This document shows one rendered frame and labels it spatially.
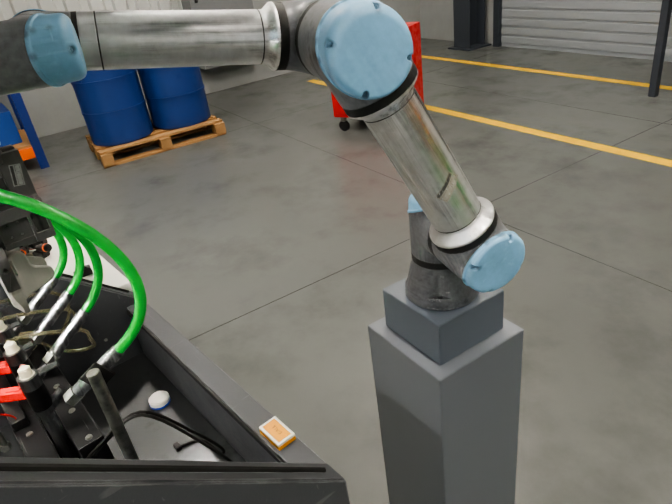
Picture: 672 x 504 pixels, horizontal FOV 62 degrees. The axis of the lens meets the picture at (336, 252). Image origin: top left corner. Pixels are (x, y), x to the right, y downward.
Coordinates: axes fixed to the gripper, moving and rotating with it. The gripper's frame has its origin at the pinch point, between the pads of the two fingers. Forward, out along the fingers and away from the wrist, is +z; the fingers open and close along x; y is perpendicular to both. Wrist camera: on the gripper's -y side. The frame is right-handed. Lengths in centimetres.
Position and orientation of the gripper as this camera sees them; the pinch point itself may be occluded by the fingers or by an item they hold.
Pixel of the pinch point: (18, 306)
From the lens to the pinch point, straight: 84.5
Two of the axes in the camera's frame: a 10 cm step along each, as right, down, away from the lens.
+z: 1.2, 8.6, 4.9
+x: -6.5, -3.0, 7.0
